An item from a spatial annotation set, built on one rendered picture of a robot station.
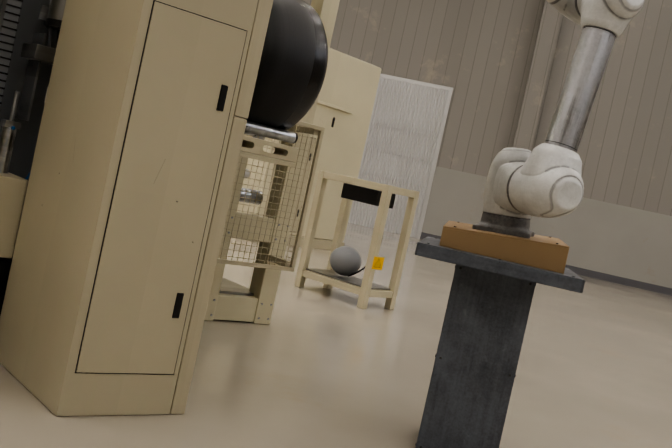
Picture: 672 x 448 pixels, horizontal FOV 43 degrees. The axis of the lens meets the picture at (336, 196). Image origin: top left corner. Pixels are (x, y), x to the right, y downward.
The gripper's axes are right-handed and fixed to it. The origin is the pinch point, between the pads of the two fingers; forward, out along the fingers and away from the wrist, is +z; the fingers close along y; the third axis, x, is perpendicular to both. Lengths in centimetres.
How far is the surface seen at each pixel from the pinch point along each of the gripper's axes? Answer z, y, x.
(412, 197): -140, -32, -297
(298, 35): -12, 17, -77
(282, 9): -13, 28, -74
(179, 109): 63, -3, -30
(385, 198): -116, -24, -283
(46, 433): 138, -51, -53
